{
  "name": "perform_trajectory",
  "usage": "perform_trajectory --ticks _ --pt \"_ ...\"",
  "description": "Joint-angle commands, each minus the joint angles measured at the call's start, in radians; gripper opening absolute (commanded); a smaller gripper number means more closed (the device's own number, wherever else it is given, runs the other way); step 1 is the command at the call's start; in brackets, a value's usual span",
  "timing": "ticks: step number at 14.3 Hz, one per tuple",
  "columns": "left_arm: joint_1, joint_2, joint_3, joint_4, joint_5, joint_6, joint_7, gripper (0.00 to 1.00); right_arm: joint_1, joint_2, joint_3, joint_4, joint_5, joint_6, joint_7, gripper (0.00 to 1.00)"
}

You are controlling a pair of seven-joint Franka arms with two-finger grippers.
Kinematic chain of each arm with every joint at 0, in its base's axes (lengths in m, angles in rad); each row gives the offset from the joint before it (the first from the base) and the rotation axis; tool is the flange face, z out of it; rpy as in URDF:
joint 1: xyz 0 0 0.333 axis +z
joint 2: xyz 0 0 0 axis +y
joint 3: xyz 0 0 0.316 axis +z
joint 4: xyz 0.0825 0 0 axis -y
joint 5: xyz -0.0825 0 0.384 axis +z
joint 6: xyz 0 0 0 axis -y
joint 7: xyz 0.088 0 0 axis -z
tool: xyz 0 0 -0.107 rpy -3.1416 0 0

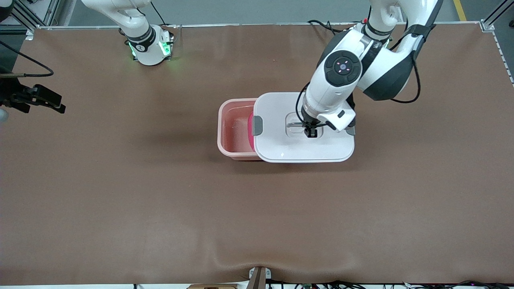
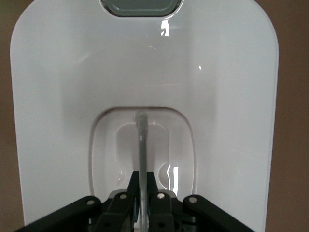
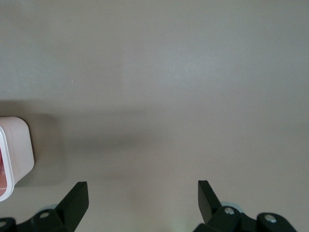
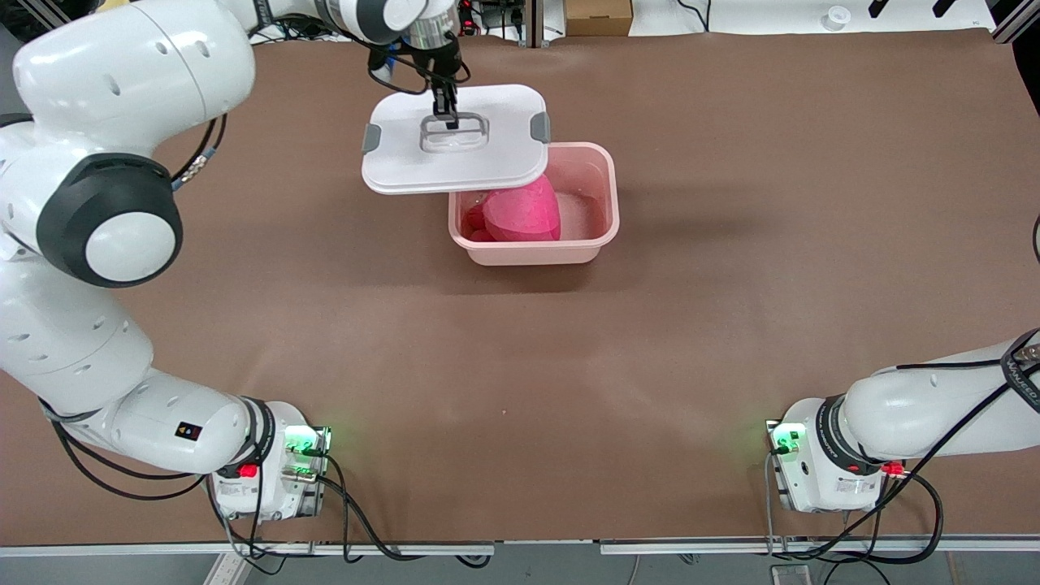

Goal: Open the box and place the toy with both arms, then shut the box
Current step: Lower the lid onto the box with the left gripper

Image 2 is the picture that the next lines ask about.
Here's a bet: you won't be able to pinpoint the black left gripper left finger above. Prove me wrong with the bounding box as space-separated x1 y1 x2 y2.
14 171 140 232

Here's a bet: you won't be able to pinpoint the white box lid grey clips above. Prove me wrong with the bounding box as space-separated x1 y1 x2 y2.
9 0 280 232

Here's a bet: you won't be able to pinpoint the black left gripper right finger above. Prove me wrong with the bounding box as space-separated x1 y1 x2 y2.
146 172 252 232

